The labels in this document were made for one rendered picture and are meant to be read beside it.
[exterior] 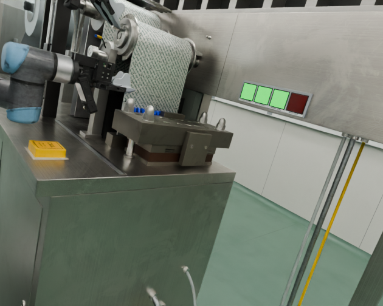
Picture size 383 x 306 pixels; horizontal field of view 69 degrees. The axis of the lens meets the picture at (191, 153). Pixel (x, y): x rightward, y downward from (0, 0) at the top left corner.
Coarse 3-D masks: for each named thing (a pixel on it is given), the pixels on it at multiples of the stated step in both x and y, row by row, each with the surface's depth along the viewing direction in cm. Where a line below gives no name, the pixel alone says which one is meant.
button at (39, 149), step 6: (30, 144) 69; (36, 144) 68; (42, 144) 69; (48, 144) 70; (54, 144) 71; (60, 144) 73; (30, 150) 69; (36, 150) 66; (42, 150) 66; (48, 150) 67; (54, 150) 68; (60, 150) 69; (36, 156) 66; (42, 156) 67; (48, 156) 68; (54, 156) 69; (60, 156) 70
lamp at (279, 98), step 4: (276, 92) 85; (280, 92) 84; (284, 92) 84; (288, 92) 83; (272, 96) 86; (276, 96) 85; (280, 96) 84; (284, 96) 84; (272, 100) 86; (276, 100) 85; (280, 100) 84; (284, 100) 84; (272, 104) 86; (276, 104) 85; (280, 104) 84; (284, 104) 83
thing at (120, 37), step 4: (120, 24) 88; (124, 24) 87; (124, 28) 86; (116, 32) 90; (120, 32) 88; (124, 32) 86; (128, 32) 87; (116, 36) 90; (120, 36) 88; (124, 36) 86; (116, 40) 90; (120, 40) 88; (124, 40) 87; (116, 44) 90; (120, 44) 88; (124, 44) 88; (120, 48) 90
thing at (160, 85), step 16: (144, 64) 91; (160, 64) 95; (144, 80) 93; (160, 80) 97; (176, 80) 101; (128, 96) 91; (144, 96) 95; (160, 96) 99; (176, 96) 104; (176, 112) 107
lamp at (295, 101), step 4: (292, 96) 82; (296, 96) 81; (300, 96) 80; (304, 96) 79; (292, 100) 82; (296, 100) 81; (300, 100) 80; (304, 100) 79; (288, 104) 82; (292, 104) 82; (296, 104) 81; (300, 104) 80; (304, 104) 79; (288, 108) 82; (292, 108) 82; (296, 108) 81; (300, 108) 80; (300, 112) 80
